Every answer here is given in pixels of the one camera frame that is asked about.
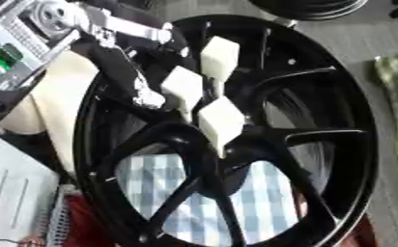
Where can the cream rounded object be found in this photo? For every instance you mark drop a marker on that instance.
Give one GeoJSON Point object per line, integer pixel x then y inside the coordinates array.
{"type": "Point", "coordinates": [56, 96]}

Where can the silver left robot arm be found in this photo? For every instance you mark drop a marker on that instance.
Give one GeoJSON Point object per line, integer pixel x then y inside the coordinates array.
{"type": "Point", "coordinates": [16, 51]}

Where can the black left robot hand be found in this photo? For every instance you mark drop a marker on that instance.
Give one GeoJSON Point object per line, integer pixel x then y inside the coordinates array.
{"type": "Point", "coordinates": [118, 67]}

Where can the white pin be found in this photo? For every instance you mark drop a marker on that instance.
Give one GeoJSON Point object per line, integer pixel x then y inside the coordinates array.
{"type": "Point", "coordinates": [182, 85]}
{"type": "Point", "coordinates": [220, 120]}
{"type": "Point", "coordinates": [219, 58]}

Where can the black spoked wheel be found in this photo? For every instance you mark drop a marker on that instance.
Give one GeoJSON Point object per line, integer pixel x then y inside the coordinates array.
{"type": "Point", "coordinates": [343, 135]}

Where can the white flat box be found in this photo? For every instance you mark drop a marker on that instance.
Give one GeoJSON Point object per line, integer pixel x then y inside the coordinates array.
{"type": "Point", "coordinates": [13, 193]}

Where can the black round tyre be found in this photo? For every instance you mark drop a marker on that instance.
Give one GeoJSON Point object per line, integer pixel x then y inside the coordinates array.
{"type": "Point", "coordinates": [306, 8]}

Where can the red object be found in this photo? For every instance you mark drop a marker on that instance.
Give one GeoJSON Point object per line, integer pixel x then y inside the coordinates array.
{"type": "Point", "coordinates": [87, 222]}

